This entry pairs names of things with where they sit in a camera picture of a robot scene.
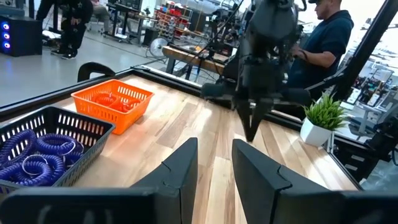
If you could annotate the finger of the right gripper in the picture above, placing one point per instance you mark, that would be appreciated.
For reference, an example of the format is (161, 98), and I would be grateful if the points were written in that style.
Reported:
(261, 112)
(245, 115)

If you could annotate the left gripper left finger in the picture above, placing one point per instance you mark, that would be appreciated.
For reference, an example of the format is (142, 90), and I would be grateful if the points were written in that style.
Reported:
(177, 186)

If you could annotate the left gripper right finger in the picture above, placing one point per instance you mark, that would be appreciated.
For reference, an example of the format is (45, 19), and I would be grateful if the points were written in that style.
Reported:
(258, 186)

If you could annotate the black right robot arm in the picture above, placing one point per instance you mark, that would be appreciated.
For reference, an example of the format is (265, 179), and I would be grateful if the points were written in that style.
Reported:
(273, 18)

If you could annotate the green plant in white pot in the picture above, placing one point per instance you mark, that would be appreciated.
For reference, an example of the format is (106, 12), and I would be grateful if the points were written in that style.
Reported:
(314, 135)

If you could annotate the wooden workbench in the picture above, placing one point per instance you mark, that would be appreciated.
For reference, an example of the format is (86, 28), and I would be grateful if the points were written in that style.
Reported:
(186, 56)

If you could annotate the person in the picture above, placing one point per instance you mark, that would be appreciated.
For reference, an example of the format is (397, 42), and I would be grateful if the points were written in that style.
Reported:
(326, 37)
(74, 18)
(101, 14)

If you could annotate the black plastic basket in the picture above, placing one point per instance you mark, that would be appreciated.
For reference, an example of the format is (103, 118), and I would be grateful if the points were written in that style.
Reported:
(93, 155)

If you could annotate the orange plastic basket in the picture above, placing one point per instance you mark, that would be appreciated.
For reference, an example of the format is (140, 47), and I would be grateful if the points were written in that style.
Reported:
(99, 116)

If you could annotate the small gray floor fan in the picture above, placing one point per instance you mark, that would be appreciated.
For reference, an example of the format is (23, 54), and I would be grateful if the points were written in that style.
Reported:
(158, 47)

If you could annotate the shelf with red bins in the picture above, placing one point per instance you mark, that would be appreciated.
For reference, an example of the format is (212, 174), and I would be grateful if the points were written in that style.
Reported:
(174, 15)

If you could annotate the black computer tower blue lights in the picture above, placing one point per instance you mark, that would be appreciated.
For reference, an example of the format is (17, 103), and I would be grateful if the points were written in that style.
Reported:
(25, 37)

